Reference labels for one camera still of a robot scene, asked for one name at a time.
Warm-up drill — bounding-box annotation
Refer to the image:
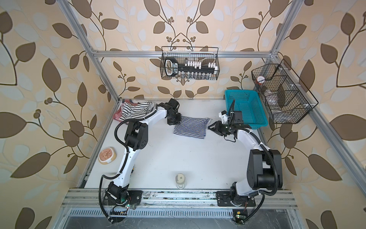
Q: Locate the navy striped tank top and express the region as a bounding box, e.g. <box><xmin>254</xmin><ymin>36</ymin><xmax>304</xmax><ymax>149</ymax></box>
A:
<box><xmin>173</xmin><ymin>116</ymin><xmax>211</xmax><ymax>139</ymax></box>

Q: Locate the black white striped tank top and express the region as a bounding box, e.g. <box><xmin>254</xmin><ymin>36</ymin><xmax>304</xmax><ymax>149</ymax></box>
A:
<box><xmin>125</xmin><ymin>101</ymin><xmax>155</xmax><ymax>120</ymax></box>

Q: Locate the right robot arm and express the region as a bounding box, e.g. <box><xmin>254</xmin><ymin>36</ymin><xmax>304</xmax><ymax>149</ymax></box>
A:
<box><xmin>208</xmin><ymin>100</ymin><xmax>283</xmax><ymax>207</ymax></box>

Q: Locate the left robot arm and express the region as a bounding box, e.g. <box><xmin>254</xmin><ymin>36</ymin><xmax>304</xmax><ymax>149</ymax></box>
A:
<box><xmin>99</xmin><ymin>98</ymin><xmax>182</xmax><ymax>205</ymax></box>

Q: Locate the red striped folded tank top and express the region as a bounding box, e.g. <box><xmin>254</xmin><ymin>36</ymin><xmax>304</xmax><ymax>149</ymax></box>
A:
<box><xmin>113</xmin><ymin>101</ymin><xmax>136</xmax><ymax>122</ymax></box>

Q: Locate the teal plastic basket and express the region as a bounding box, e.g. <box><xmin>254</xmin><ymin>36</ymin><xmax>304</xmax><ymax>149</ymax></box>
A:
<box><xmin>225</xmin><ymin>89</ymin><xmax>268</xmax><ymax>129</ymax></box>

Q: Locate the black tool set in basket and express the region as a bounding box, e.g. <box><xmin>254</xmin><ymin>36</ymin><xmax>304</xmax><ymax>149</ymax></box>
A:
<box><xmin>160</xmin><ymin>56</ymin><xmax>220</xmax><ymax>80</ymax></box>

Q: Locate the small white jar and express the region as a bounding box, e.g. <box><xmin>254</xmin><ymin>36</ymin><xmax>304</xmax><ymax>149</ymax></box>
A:
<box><xmin>175</xmin><ymin>173</ymin><xmax>186</xmax><ymax>189</ymax></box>

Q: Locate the red cap bottle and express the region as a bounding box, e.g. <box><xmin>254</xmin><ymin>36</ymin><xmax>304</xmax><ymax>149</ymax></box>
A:
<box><xmin>256</xmin><ymin>76</ymin><xmax>266</xmax><ymax>85</ymax></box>

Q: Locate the round pink tape roll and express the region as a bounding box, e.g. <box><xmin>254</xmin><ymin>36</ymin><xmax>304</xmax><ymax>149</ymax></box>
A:
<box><xmin>98</xmin><ymin>147</ymin><xmax>117</xmax><ymax>165</ymax></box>

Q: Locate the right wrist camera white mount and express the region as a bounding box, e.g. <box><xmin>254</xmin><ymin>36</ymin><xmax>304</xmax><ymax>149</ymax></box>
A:
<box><xmin>219</xmin><ymin>111</ymin><xmax>229</xmax><ymax>124</ymax></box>

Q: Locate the back wall wire basket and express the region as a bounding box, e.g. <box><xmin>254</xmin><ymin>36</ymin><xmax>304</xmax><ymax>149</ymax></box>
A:
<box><xmin>160</xmin><ymin>45</ymin><xmax>220</xmax><ymax>80</ymax></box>

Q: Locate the wall wire basket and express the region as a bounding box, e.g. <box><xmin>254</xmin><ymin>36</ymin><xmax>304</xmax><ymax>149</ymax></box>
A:
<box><xmin>251</xmin><ymin>60</ymin><xmax>318</xmax><ymax>124</ymax></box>
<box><xmin>160</xmin><ymin>45</ymin><xmax>220</xmax><ymax>80</ymax></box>

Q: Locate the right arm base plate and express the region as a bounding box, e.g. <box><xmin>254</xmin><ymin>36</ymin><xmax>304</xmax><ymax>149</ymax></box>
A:
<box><xmin>215</xmin><ymin>191</ymin><xmax>256</xmax><ymax>207</ymax></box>

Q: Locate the right wall wire basket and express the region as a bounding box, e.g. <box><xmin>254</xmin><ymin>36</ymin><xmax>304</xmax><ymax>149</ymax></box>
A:
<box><xmin>251</xmin><ymin>60</ymin><xmax>318</xmax><ymax>124</ymax></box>

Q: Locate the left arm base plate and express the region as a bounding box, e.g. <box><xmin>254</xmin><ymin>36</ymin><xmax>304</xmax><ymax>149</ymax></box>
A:
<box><xmin>102</xmin><ymin>190</ymin><xmax>143</xmax><ymax>207</ymax></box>

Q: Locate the aluminium front rail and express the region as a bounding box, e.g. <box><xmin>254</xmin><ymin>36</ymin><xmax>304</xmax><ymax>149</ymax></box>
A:
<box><xmin>61</xmin><ymin>188</ymin><xmax>299</xmax><ymax>219</ymax></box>

